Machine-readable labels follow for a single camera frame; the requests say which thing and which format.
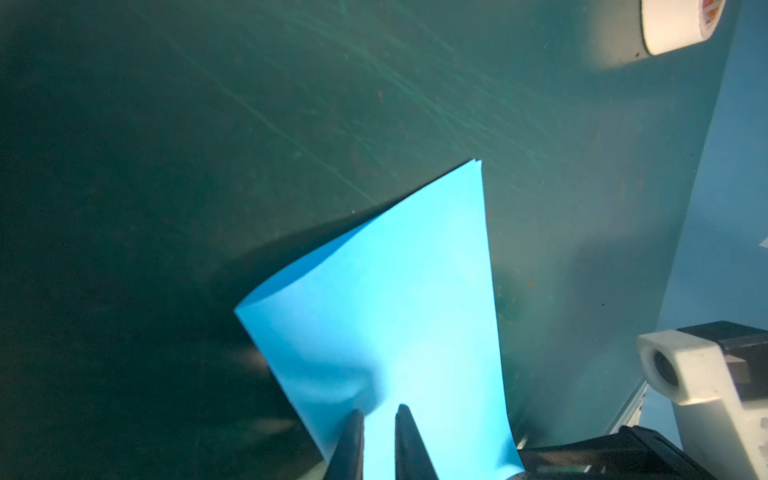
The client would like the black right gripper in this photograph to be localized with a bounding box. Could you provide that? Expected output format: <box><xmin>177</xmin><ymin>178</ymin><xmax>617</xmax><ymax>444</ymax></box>
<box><xmin>517</xmin><ymin>321</ymin><xmax>767</xmax><ymax>480</ymax></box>

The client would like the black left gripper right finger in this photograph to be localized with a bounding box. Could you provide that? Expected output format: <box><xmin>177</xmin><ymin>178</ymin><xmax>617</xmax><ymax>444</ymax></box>
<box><xmin>395</xmin><ymin>404</ymin><xmax>438</xmax><ymax>480</ymax></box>

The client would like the cyan paper sheet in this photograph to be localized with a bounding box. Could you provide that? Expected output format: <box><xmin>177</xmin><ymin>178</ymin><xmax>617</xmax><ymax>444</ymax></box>
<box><xmin>235</xmin><ymin>160</ymin><xmax>523</xmax><ymax>479</ymax></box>

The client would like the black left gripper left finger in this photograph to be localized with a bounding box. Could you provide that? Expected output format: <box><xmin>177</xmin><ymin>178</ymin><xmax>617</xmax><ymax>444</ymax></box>
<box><xmin>323</xmin><ymin>410</ymin><xmax>365</xmax><ymax>480</ymax></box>

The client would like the white double-sided tape roll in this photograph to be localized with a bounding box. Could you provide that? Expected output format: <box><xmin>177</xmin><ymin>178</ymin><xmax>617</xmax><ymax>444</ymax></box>
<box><xmin>641</xmin><ymin>0</ymin><xmax>726</xmax><ymax>56</ymax></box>

